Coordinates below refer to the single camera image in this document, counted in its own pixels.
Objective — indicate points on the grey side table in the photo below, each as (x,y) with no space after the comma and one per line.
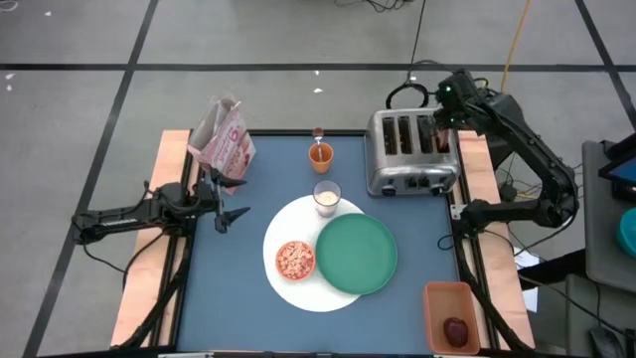
(596,233)

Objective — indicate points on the clear drinking glass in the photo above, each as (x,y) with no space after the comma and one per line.
(327,199)

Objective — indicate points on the blue patterned bowl orange inside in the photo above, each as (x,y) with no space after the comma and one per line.
(295,261)

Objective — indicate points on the orange rectangular tray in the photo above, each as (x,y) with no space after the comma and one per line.
(447,303)

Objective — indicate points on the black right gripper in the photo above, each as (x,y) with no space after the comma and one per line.
(459,99)

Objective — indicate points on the silver four-slot toaster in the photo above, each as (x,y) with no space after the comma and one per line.
(412,169)

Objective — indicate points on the brown toast slice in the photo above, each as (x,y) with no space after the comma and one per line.
(442,143)

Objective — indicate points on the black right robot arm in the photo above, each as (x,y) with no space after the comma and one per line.
(536,149)

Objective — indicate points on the red apple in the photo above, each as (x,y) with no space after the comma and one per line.
(455,332)

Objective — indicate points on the metal spoon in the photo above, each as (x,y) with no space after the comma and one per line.
(318,133)

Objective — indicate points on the white paper sheet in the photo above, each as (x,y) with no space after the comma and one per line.
(524,258)

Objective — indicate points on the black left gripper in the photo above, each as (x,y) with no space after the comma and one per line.
(211,199)

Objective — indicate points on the white round woven placemat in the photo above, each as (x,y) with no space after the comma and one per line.
(293,298)

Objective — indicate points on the orange cup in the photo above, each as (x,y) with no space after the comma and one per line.
(314,164)

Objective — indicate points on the wooden side board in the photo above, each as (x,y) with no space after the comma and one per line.
(144,278)
(472,164)

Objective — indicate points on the teal round container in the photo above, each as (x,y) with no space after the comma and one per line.
(628,233)

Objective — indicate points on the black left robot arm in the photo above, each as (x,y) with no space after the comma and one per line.
(124,219)

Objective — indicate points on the black monitor screen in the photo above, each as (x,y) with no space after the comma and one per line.
(621,171)

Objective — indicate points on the pink cereal box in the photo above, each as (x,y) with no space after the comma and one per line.
(228,144)

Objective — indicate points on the teal plate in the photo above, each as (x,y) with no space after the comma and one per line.
(355,253)

